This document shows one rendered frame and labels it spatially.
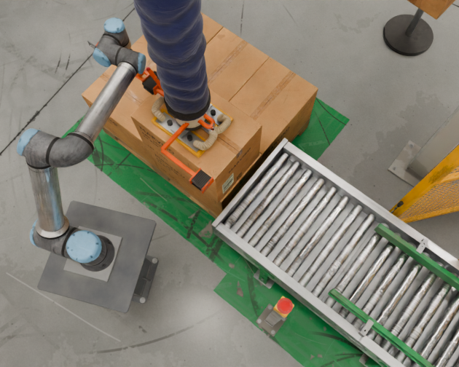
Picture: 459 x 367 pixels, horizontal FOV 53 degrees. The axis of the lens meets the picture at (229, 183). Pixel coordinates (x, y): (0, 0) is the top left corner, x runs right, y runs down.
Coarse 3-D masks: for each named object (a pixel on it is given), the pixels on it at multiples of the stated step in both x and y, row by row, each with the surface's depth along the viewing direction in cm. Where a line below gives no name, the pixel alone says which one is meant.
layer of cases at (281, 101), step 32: (224, 32) 313; (224, 64) 304; (256, 64) 304; (96, 96) 299; (128, 96) 298; (224, 96) 296; (256, 96) 295; (288, 96) 295; (128, 128) 290; (288, 128) 296; (160, 160) 294; (256, 160) 280; (192, 192) 306
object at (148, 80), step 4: (156, 72) 238; (148, 76) 237; (144, 80) 237; (148, 80) 237; (152, 80) 237; (144, 84) 236; (148, 84) 237; (152, 84) 237; (156, 84) 237; (144, 88) 240; (148, 88) 236; (152, 88) 236; (156, 88) 236; (152, 92) 238; (156, 92) 239
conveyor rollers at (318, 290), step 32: (256, 192) 273; (288, 192) 273; (224, 224) 266; (288, 224) 265; (384, 224) 263; (320, 256) 258; (384, 256) 257; (320, 288) 252; (384, 288) 251; (448, 288) 250; (384, 320) 245; (448, 320) 244; (448, 352) 239
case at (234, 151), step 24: (216, 96) 250; (144, 120) 246; (240, 120) 245; (144, 144) 281; (216, 144) 240; (240, 144) 240; (192, 168) 246; (216, 168) 236; (240, 168) 263; (216, 192) 253
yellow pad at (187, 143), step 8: (152, 120) 244; (168, 120) 240; (160, 128) 242; (168, 128) 241; (184, 136) 240; (192, 136) 240; (200, 136) 240; (184, 144) 239; (192, 144) 238; (192, 152) 237; (200, 152) 237
